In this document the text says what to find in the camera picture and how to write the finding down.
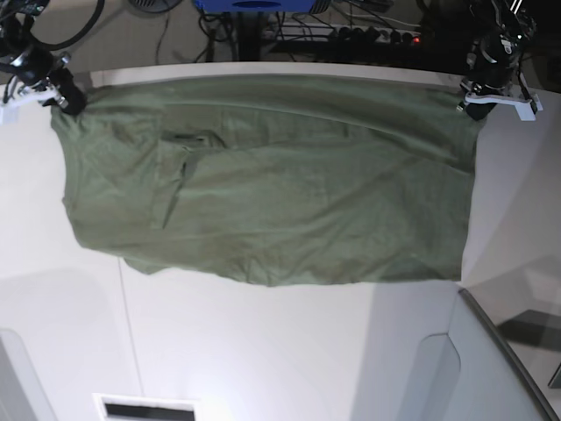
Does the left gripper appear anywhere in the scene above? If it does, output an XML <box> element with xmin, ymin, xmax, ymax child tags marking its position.
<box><xmin>457</xmin><ymin>76</ymin><xmax>526</xmax><ymax>121</ymax></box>

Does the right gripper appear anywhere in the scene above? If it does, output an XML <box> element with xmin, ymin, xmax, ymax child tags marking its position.
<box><xmin>1</xmin><ymin>65</ymin><xmax>87</xmax><ymax>117</ymax></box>

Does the green t-shirt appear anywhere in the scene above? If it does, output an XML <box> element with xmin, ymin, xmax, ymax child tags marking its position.
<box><xmin>51</xmin><ymin>75</ymin><xmax>481</xmax><ymax>287</ymax></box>

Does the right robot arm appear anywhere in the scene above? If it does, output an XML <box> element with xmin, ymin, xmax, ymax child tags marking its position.
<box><xmin>1</xmin><ymin>1</ymin><xmax>105</xmax><ymax>116</ymax></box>

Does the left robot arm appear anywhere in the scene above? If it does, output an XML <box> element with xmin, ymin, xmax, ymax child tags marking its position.
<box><xmin>457</xmin><ymin>1</ymin><xmax>543</xmax><ymax>121</ymax></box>

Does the blue box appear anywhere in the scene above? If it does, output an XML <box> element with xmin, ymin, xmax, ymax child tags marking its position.
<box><xmin>194</xmin><ymin>0</ymin><xmax>316</xmax><ymax>13</ymax></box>

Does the black power strip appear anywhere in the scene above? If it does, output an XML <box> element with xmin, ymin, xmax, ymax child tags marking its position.
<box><xmin>263</xmin><ymin>22</ymin><xmax>423</xmax><ymax>46</ymax></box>

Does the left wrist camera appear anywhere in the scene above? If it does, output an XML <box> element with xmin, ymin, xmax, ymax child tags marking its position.
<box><xmin>515</xmin><ymin>93</ymin><xmax>543</xmax><ymax>121</ymax></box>

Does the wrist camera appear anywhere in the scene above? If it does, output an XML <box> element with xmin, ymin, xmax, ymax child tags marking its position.
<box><xmin>0</xmin><ymin>104</ymin><xmax>18</xmax><ymax>125</ymax></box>
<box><xmin>515</xmin><ymin>93</ymin><xmax>543</xmax><ymax>121</ymax></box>

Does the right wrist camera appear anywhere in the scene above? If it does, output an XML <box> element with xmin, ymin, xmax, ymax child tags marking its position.
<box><xmin>0</xmin><ymin>104</ymin><xmax>18</xmax><ymax>125</ymax></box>

